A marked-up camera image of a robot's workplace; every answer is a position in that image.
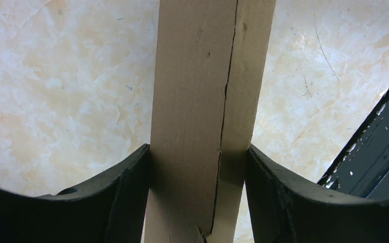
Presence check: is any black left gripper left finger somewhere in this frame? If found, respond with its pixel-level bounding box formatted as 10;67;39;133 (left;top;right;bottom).
0;144;150;242

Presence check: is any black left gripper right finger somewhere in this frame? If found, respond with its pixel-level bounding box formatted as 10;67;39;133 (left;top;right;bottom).
245;145;389;242

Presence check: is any brown cardboard box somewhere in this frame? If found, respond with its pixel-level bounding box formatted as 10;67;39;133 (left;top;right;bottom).
144;1;276;242

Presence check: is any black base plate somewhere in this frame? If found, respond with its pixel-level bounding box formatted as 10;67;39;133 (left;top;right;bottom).
318;89;389;199

